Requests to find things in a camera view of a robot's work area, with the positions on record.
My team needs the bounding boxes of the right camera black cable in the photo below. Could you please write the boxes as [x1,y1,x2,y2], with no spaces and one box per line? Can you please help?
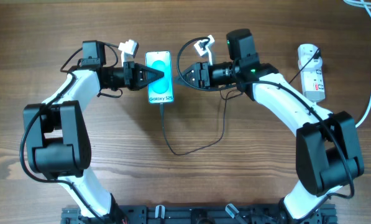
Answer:
[176,36,355,224]

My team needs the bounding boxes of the white cable top corner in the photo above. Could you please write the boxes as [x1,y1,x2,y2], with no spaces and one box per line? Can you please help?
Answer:
[342,0,371,11]

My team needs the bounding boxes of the black USB charging cable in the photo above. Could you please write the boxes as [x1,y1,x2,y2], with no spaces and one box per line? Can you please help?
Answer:
[159,47,323,156]

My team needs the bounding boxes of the white power strip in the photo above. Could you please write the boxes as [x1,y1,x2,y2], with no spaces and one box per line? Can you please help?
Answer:
[298,44,325,103]

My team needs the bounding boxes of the turquoise screen smartphone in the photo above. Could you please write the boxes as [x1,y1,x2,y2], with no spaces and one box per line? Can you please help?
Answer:
[145,50,174,104]

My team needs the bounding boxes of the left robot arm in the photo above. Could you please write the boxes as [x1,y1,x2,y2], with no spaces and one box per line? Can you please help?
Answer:
[19,39,164,223]

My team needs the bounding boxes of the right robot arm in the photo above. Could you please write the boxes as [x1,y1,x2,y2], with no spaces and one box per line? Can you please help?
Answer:
[175,29,364,223]

